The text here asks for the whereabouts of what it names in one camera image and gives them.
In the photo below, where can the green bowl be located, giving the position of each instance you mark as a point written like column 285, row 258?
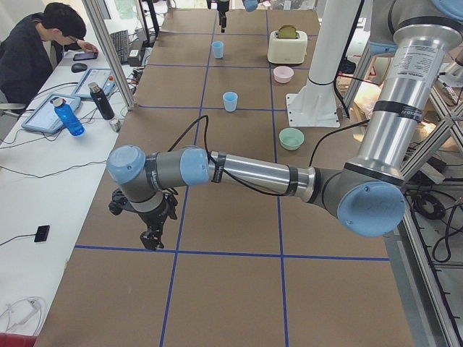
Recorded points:
column 291, row 138

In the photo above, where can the teach pendant tablet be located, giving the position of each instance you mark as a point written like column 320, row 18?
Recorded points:
column 102, row 77
column 44, row 118

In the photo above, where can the toast slice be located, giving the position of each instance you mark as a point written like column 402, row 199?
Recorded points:
column 287, row 32

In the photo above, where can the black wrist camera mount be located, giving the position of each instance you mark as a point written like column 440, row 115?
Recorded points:
column 118, row 202

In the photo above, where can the small black puck device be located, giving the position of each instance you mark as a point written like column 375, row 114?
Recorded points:
column 41, row 234

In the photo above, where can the light blue plastic cup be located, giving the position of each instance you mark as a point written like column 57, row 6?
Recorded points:
column 230, row 101

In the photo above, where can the white camera pole base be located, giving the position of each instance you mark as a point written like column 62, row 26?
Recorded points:
column 315, row 104

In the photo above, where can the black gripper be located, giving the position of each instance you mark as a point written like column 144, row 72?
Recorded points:
column 152, row 219
column 222, row 7

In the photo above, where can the pink bowl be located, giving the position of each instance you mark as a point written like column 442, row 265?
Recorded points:
column 283, row 74

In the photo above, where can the black thermos bottle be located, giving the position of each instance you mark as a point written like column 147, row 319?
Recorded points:
column 101, row 101

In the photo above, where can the small metal cylinder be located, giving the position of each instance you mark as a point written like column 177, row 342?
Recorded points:
column 115, row 124

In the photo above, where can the black keyboard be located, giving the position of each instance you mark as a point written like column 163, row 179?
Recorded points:
column 120, row 40

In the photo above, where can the blue water bottle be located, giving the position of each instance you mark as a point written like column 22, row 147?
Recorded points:
column 67, row 116

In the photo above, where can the black smartphone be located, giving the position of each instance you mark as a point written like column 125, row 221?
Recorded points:
column 85, row 56

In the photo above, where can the black computer mouse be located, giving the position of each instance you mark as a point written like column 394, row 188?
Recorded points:
column 79, row 67

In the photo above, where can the cream toaster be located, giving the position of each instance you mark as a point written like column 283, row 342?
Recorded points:
column 287, row 51

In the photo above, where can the seated person dark jacket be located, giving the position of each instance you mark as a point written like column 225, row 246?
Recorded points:
column 35, row 46

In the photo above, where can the aluminium frame post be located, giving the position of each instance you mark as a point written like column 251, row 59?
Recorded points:
column 103, row 37

